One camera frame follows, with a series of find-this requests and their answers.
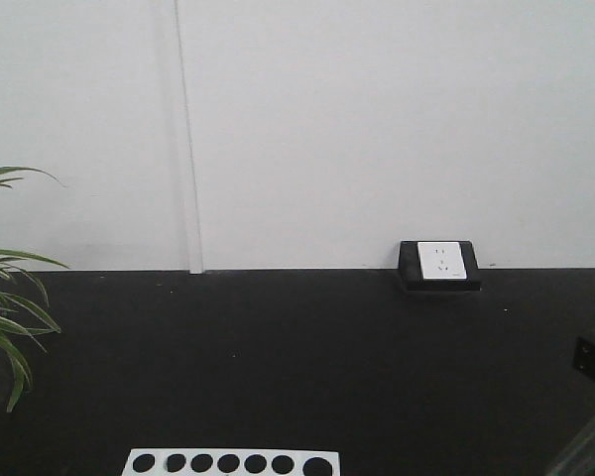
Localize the white test tube rack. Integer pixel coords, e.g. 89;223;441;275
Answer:
122;448;342;476

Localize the green spider plant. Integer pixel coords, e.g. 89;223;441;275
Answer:
0;166;71;414

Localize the white wall power socket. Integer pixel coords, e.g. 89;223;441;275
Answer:
416;241;467;281

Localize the black socket mount box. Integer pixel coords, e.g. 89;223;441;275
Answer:
398;241;482;293

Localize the white wall trunking strip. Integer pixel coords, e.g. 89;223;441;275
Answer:
173;1;204;274

